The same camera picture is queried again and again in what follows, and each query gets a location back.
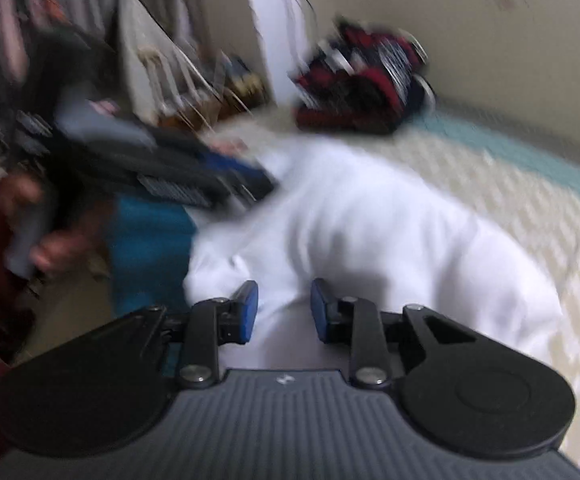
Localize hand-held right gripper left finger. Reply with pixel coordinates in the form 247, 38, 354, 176
134, 280, 259, 390

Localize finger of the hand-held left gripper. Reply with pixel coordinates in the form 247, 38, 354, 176
202, 150, 278, 206

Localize person's left hand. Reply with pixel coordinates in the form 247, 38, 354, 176
0, 172, 108, 276

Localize dark navy garment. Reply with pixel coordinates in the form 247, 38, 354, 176
410, 72, 438, 113

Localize patterned bed sheet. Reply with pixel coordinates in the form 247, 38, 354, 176
107, 97, 580, 476

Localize white leaning board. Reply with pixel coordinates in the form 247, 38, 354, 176
116, 0, 213, 123

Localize white printed t-shirt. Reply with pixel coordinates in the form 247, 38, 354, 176
182, 137, 566, 376

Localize hanging clothes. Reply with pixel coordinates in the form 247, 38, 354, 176
0, 0, 125, 161

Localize black red patterned sweater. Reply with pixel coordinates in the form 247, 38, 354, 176
290, 17, 428, 136

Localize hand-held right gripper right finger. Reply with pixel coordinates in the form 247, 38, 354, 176
311, 278, 478, 390

